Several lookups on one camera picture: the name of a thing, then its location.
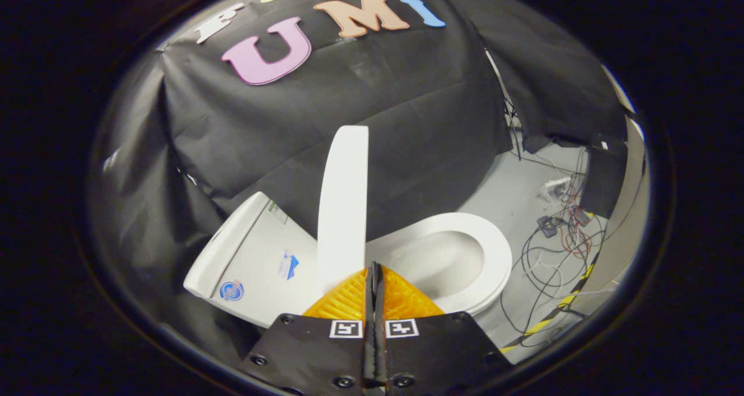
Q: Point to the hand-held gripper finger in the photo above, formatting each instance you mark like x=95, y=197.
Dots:
x=382, y=349
x=369, y=349

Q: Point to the white toilet lid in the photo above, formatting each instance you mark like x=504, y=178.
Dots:
x=343, y=210

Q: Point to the white toilet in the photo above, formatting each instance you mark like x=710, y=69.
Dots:
x=256, y=256

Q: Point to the yellow black hazard tape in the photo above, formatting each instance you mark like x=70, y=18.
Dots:
x=567, y=303

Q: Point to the black power adapter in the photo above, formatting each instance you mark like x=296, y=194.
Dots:
x=548, y=226

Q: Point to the white power strip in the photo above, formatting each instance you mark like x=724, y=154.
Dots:
x=557, y=186

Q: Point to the black backdrop cloth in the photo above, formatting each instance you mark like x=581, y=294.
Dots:
x=378, y=105

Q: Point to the black box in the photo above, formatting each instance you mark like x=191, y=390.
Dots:
x=604, y=175

